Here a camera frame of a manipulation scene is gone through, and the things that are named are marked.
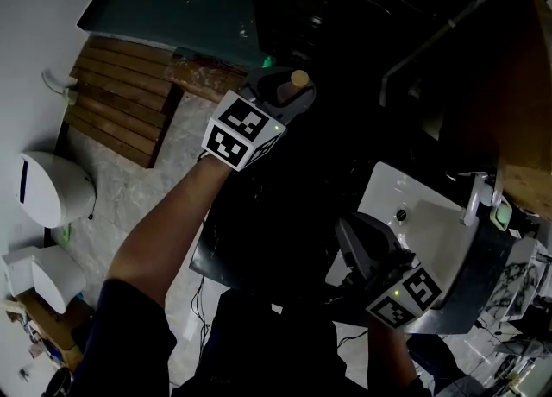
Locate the chrome faucet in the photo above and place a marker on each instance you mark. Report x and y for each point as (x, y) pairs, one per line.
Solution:
(474, 201)

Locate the person's left forearm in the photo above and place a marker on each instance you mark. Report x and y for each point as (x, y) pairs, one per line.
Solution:
(172, 227)

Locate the cardboard box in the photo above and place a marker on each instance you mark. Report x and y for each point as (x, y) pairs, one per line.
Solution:
(52, 326)

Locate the black bucket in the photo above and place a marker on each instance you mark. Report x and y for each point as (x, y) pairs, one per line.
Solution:
(58, 383)

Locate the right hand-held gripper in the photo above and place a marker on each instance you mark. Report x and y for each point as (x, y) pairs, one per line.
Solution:
(401, 294)

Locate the white sink basin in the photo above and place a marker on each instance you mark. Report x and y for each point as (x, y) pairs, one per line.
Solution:
(431, 231)

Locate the green soap dish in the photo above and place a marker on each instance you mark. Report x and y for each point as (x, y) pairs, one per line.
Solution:
(501, 214)

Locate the person's right forearm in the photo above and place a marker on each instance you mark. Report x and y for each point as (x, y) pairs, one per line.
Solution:
(390, 356)

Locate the black sink counter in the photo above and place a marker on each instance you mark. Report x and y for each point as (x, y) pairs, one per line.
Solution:
(276, 222)

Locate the person's dark clothing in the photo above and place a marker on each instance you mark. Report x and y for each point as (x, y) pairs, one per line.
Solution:
(259, 352)

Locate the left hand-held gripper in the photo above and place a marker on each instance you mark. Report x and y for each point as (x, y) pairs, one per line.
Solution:
(235, 130)

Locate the marble-patterned box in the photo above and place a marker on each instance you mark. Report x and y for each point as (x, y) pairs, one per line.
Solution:
(524, 279)

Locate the grey pipe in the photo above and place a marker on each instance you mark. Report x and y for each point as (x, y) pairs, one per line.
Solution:
(431, 41)

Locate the wooden slatted platform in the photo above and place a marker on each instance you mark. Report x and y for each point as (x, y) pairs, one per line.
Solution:
(125, 97)

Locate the dark green bathtub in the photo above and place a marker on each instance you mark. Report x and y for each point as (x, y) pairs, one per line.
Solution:
(181, 2)

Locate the white lidded bin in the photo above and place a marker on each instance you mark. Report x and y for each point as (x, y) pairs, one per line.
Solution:
(47, 276)

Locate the dark bottle with wooden cap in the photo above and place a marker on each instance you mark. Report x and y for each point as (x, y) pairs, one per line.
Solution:
(295, 83)

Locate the white toilet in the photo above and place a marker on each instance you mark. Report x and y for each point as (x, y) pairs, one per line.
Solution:
(54, 190)

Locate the wooden cabinet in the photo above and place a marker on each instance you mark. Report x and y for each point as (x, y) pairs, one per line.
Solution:
(500, 93)

